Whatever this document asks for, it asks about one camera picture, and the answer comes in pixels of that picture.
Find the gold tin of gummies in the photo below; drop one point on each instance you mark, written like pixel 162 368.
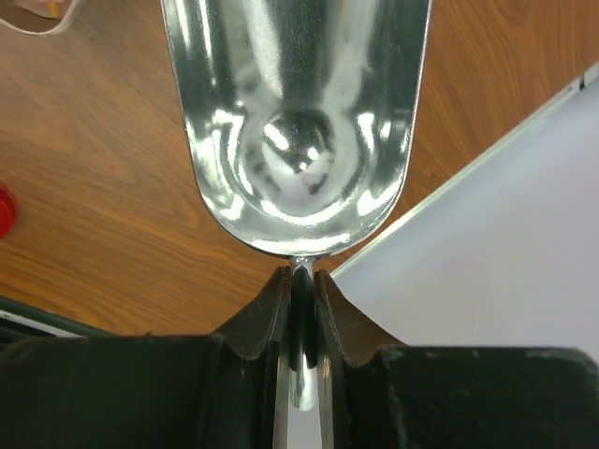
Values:
pixel 39 18

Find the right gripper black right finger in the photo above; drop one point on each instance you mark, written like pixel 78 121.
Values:
pixel 376 392

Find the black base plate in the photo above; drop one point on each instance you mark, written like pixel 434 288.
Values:
pixel 20 322

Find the silver metal scoop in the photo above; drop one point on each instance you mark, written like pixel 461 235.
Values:
pixel 299 118

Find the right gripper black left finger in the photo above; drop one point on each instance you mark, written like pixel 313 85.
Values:
pixel 227 389

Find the red jar lid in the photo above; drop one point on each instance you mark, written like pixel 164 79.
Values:
pixel 9 211

